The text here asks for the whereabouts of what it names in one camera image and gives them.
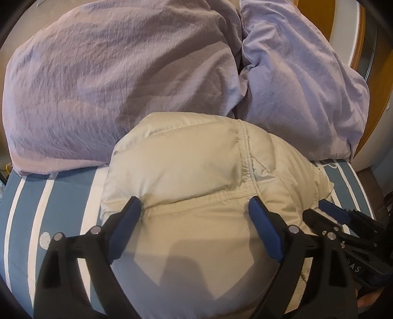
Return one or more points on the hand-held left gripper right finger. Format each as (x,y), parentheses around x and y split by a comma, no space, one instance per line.
(265,230)

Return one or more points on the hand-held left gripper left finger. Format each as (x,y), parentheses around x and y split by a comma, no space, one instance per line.
(124,228)

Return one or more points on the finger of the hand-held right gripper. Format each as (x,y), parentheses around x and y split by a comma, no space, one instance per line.
(334,210)
(319,220)

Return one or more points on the beige puffer jacket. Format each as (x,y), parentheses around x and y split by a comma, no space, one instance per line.
(190,184)

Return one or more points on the person's right hand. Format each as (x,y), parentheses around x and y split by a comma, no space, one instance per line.
(370,303)

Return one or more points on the blue white striped bed sheet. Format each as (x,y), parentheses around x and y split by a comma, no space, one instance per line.
(33,220)

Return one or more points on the lilac duvet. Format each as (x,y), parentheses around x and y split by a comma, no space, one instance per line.
(138,86)

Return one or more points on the glass door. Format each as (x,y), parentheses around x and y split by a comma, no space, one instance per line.
(370,49)

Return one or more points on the yellow wooden door frame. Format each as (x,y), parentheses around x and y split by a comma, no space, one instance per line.
(350,36)

